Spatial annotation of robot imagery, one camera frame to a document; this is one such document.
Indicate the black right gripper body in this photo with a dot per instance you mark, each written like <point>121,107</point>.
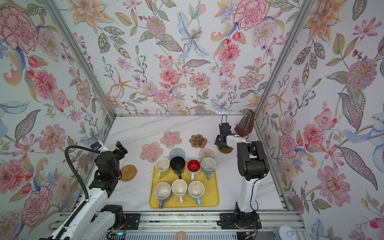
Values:
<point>218,140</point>

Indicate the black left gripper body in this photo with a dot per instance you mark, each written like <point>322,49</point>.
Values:
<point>116,175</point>

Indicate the brown paw print coaster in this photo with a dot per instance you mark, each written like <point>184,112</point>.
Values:
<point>198,141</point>

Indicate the multicolour woven round coaster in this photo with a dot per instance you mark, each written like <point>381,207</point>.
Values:
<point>206,153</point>

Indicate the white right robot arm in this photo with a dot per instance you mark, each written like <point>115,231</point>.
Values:
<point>252,160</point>

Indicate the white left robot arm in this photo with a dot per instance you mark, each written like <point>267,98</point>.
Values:
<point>93,217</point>

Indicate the round rattan woven coaster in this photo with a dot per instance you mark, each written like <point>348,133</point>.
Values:
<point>128,173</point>

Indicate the round brown wooden coaster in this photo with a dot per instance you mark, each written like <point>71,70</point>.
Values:
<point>225,150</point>

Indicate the pink flower coaster front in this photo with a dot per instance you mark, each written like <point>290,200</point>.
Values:
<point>151,152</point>

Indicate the pink flower coaster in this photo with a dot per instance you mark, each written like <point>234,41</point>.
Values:
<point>170,139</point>
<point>151,152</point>

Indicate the pink flower coaster rear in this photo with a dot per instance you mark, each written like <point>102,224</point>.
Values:
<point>170,139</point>

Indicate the grey blue woven coaster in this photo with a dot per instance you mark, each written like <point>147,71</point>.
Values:
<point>177,152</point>

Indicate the brown wooden metronome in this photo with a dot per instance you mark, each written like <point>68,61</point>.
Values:
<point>246,124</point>

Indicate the blue mug rear row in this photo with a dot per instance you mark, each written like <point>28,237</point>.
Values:
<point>208,167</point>

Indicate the green mug white inside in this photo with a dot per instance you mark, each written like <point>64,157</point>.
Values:
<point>162,165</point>

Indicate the red inside white mug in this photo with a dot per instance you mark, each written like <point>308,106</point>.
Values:
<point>193,169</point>

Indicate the black mug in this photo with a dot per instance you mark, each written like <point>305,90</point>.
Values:
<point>177,165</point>

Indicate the yellow tray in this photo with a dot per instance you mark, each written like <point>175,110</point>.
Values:
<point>209,199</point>

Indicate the white round device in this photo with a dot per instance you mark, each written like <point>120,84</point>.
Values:
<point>284,233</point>

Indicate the purple handle mug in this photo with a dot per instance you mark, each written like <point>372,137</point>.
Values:
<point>163,193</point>

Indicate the pink handle mug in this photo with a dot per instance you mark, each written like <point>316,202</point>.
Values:
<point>179,188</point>

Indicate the blue handle mug front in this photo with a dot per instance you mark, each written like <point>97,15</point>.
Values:
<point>196,191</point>

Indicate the orange ring tape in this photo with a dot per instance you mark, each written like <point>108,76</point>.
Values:
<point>181,236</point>

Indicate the aluminium rail base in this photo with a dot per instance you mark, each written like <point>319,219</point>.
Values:
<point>197,225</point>

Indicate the aluminium corner post left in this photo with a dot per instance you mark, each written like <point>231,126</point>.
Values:
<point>68,36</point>

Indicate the aluminium corner post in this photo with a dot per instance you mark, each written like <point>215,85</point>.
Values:
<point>68,36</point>
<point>288,46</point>

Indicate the aluminium corner post right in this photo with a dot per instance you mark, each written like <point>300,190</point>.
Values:
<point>288,46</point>

